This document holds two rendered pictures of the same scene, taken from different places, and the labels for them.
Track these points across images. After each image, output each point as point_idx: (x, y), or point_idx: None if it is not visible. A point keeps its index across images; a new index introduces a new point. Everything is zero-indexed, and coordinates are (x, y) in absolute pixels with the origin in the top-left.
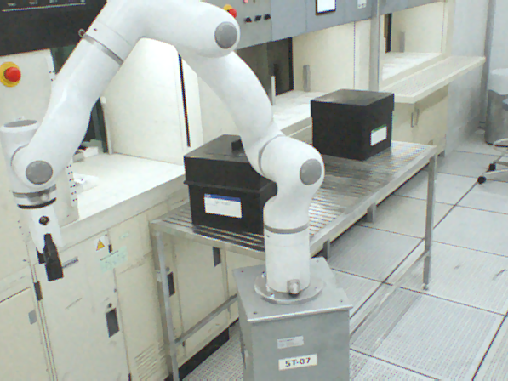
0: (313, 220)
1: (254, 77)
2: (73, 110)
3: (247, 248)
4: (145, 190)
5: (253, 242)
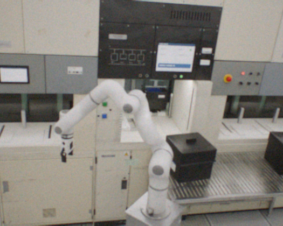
0: (207, 190)
1: (149, 124)
2: (75, 114)
3: None
4: None
5: (170, 184)
